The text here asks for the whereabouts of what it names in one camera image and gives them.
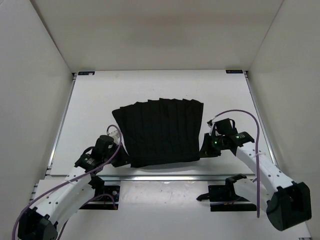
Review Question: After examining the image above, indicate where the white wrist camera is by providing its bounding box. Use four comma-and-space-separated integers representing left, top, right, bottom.
207, 119, 216, 135
107, 129, 120, 145

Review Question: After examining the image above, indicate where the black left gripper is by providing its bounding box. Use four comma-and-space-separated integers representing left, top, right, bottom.
104, 140, 134, 166

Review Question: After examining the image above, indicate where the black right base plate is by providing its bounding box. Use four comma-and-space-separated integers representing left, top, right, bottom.
196, 174, 257, 212

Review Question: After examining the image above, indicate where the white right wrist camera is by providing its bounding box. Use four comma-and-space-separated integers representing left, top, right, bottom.
207, 119, 216, 135

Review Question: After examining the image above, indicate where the dark corner label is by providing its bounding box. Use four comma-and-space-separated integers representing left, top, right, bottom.
225, 69, 243, 74
77, 71, 95, 76

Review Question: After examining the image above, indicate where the black pleated skirt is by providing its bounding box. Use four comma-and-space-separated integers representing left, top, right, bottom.
112, 98, 204, 168

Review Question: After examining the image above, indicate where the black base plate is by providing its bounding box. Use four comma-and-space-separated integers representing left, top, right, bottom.
80, 183, 121, 211
196, 174, 257, 212

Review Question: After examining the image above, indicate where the dark right corner label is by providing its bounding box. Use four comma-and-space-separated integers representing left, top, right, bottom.
225, 69, 243, 74

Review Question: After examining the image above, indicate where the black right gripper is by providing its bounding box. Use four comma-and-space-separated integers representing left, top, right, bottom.
198, 133, 226, 159

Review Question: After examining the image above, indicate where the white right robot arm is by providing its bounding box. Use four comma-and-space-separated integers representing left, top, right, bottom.
197, 118, 312, 231

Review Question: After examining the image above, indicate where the dark left corner label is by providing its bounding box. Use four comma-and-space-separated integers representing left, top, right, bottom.
77, 71, 95, 76

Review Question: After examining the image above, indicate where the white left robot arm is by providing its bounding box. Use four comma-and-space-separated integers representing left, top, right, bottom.
12, 129, 122, 240

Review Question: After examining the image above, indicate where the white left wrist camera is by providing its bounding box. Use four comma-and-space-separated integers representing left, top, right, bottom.
107, 129, 120, 145

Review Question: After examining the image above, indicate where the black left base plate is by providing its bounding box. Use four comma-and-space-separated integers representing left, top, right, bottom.
80, 183, 121, 211

